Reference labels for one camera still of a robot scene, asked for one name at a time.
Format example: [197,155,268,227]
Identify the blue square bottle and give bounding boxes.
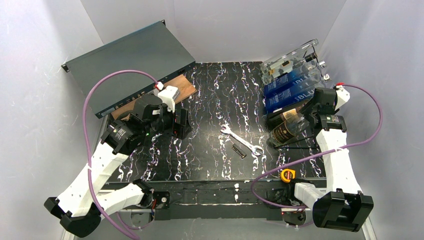
[264,75,326,114]
[263,60,322,98]

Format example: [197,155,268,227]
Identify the black wire wine rack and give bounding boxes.
[263,48,327,149]

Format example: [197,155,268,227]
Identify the dark green wine bottle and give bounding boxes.
[265,103,305,130]

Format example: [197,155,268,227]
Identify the clear square labelled bottle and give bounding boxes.
[262,53,317,85]

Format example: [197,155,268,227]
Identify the clear round glass bottle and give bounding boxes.
[260,38,319,75]

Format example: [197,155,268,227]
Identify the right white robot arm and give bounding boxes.
[291,85,374,232]

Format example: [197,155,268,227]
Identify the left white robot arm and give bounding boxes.
[44,94,191,238]

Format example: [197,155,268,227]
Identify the brown wooden board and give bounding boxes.
[111,75,197,120]

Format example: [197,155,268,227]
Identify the grey metal electronics box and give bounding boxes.
[61,21,196,119]

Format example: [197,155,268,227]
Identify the silver combination wrench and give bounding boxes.
[220,124,264,156]

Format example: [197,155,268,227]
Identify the yellow tape measure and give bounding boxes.
[279,168,296,183]

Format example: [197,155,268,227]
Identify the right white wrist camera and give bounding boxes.
[334,83,350,110]

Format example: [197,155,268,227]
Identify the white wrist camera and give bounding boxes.
[334,83,350,110]
[155,82,181,113]

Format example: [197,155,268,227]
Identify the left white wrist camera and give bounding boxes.
[155,82,181,113]

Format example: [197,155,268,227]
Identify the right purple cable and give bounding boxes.
[250,83,384,228]

